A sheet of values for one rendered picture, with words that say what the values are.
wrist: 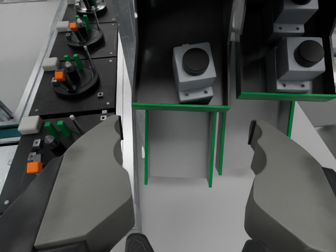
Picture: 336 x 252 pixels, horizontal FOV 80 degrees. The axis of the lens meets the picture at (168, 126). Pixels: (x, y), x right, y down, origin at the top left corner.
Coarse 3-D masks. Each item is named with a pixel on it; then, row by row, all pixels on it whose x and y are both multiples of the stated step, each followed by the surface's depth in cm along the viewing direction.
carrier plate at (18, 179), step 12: (48, 120) 55; (60, 120) 55; (84, 120) 55; (96, 120) 55; (24, 144) 51; (24, 156) 49; (12, 168) 47; (24, 168) 47; (12, 180) 45; (24, 180) 45; (12, 192) 44; (0, 204) 42
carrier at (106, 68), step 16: (48, 64) 66; (64, 64) 69; (80, 64) 63; (96, 64) 69; (112, 64) 69; (48, 80) 65; (80, 80) 62; (96, 80) 62; (112, 80) 64; (48, 96) 61; (64, 96) 59; (80, 96) 60; (96, 96) 60; (112, 96) 60; (32, 112) 57; (48, 112) 57; (64, 112) 57; (80, 112) 58; (96, 112) 58
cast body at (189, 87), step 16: (176, 48) 24; (192, 48) 22; (208, 48) 23; (176, 64) 23; (192, 64) 22; (208, 64) 23; (176, 80) 26; (192, 80) 23; (208, 80) 24; (192, 96) 26; (208, 96) 26
